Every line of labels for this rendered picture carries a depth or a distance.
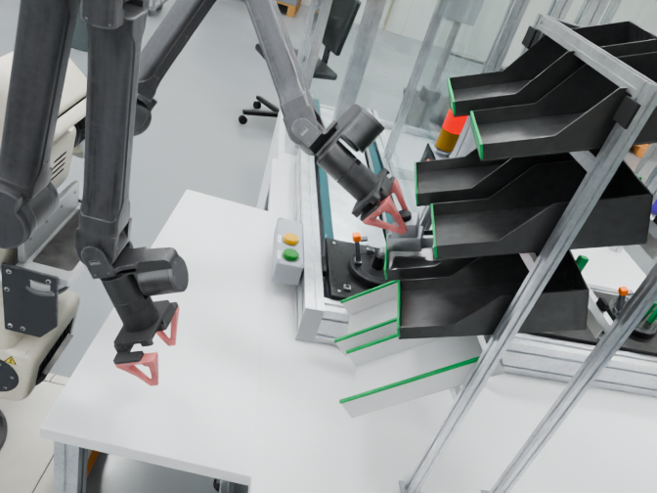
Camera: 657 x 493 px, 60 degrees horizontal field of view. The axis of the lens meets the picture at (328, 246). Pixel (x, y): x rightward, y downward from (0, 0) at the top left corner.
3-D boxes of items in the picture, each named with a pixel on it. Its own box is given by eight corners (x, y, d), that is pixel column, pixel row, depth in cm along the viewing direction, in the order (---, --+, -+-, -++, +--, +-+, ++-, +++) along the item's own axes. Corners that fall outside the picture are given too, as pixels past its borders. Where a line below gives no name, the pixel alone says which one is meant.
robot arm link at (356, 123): (304, 145, 109) (287, 128, 101) (345, 99, 108) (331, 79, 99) (347, 184, 105) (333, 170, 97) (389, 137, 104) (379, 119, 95)
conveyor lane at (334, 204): (320, 330, 136) (330, 298, 131) (310, 169, 205) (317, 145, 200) (429, 347, 142) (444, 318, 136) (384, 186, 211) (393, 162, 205)
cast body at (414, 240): (387, 251, 106) (383, 219, 103) (391, 238, 110) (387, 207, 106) (432, 251, 104) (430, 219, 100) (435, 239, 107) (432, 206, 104)
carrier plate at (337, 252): (328, 301, 132) (331, 294, 130) (324, 243, 151) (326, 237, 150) (424, 318, 136) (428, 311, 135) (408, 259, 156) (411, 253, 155)
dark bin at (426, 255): (385, 281, 102) (380, 246, 98) (387, 244, 113) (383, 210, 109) (548, 270, 97) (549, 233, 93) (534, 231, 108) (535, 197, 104)
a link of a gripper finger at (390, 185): (423, 202, 106) (387, 169, 104) (417, 223, 101) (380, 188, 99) (398, 222, 110) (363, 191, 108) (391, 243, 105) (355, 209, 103)
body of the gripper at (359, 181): (392, 173, 105) (364, 146, 104) (382, 200, 97) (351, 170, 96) (370, 193, 109) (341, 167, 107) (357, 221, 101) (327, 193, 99)
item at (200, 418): (38, 437, 98) (38, 427, 97) (185, 197, 174) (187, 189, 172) (420, 525, 104) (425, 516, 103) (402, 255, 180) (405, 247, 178)
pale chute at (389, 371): (351, 419, 100) (338, 402, 98) (356, 366, 111) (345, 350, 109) (505, 373, 90) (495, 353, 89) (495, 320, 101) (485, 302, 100)
